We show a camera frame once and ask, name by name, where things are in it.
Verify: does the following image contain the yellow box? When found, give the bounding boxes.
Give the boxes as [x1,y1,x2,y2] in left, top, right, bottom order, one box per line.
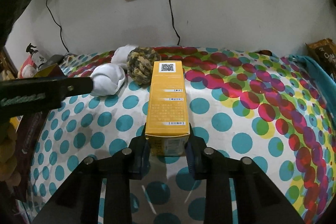
[145,60,190,157]

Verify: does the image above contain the white sock ball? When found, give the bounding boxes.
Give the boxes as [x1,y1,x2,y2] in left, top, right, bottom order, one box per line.
[90,63,126,97]

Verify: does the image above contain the black flat device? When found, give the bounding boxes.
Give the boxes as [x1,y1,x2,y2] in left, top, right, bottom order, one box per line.
[38,55,64,70]

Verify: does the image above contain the brown snack bag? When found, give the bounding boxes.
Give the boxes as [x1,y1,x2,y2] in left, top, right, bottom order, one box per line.
[306,38,335,77]

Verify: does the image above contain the black thin cable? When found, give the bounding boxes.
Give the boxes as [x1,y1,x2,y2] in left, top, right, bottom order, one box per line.
[45,0,70,54]

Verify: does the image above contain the gold tin box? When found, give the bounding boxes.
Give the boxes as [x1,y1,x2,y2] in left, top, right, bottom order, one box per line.
[15,64,64,159]

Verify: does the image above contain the teal blue towel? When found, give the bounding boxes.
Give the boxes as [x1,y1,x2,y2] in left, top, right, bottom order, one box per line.
[288,55,335,123]

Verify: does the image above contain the polka dot bed sheet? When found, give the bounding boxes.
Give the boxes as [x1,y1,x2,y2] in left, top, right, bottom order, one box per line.
[17,47,335,223]

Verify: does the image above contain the white sock rear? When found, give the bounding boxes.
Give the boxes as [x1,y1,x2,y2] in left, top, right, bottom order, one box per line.
[111,44,138,70]

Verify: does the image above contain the woven rope ball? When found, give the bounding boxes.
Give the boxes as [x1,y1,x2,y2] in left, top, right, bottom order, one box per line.
[126,47,161,85]

